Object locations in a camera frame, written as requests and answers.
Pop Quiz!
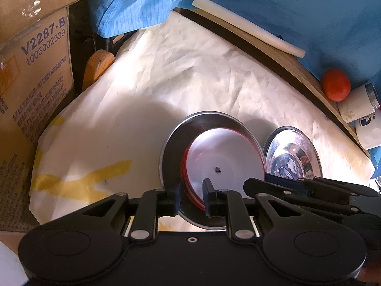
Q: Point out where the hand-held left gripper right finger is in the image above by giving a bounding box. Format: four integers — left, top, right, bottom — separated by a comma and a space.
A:
202, 178, 349, 242

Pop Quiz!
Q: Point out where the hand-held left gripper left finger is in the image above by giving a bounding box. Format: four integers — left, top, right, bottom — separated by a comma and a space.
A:
41, 181, 183, 243

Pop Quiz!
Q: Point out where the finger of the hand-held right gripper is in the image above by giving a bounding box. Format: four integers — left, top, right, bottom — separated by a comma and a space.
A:
243, 178, 358, 215
264, 173, 371, 199

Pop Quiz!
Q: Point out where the white red-rimmed bowl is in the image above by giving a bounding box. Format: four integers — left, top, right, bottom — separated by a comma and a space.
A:
181, 128, 265, 210

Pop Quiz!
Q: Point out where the deep steel bowl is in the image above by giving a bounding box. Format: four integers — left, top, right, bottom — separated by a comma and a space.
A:
263, 126, 323, 182

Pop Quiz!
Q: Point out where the shallow steel plate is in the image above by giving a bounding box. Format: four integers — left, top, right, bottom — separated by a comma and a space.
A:
160, 111, 264, 230

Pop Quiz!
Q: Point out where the white cup with blue logo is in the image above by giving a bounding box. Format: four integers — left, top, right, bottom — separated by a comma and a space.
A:
354, 110, 381, 150

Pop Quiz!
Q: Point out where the white jar with metal lid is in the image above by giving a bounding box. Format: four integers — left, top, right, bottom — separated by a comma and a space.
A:
338, 83, 381, 123

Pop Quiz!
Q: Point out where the red-orange tomato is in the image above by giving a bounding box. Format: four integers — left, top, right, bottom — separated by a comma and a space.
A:
322, 68, 351, 102

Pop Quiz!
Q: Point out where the white crumpled paper sheet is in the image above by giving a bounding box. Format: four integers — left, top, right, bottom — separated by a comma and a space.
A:
30, 10, 376, 233

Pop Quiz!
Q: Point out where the orange wooden piece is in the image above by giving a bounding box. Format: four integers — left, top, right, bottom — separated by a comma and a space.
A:
82, 51, 115, 91

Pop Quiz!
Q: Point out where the white foam rod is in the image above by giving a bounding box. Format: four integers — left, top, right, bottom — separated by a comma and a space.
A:
192, 0, 306, 58

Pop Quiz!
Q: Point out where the small labelled cardboard box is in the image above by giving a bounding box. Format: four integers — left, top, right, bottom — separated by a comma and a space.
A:
0, 6, 75, 233

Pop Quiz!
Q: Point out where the blue work coat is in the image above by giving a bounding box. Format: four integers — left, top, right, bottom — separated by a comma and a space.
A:
91, 0, 381, 96

